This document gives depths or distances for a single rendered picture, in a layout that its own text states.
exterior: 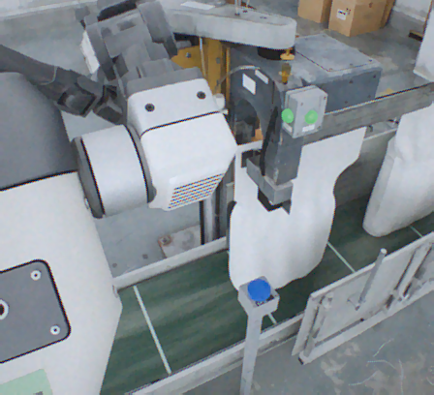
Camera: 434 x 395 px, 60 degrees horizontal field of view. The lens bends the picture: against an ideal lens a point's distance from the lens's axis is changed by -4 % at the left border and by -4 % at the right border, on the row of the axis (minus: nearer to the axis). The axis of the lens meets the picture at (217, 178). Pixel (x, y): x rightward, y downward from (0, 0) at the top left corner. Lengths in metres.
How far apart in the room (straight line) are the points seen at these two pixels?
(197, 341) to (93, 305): 1.12
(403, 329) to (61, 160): 1.92
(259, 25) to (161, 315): 1.08
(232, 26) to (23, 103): 0.66
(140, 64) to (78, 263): 0.22
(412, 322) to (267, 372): 0.76
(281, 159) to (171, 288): 0.85
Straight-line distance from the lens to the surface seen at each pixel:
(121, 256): 2.23
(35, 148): 0.36
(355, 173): 1.92
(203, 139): 0.38
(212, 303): 1.55
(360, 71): 0.96
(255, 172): 1.03
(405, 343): 2.08
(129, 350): 1.49
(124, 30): 0.51
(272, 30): 0.91
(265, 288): 1.03
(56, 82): 0.82
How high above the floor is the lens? 1.70
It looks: 40 degrees down
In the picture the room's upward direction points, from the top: straight up
